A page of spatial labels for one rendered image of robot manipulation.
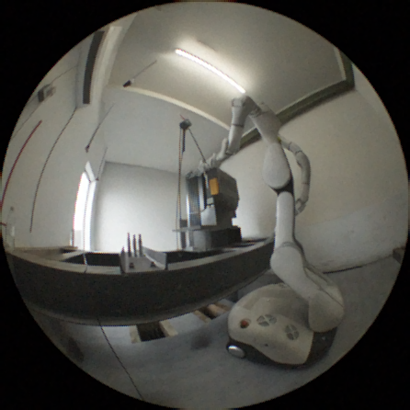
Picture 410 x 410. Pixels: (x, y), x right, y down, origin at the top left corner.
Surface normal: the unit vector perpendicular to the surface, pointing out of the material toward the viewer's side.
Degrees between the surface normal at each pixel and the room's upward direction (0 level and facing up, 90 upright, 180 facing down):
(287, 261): 90
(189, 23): 180
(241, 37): 180
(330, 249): 90
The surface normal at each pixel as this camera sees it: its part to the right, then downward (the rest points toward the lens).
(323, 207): -0.81, -0.08
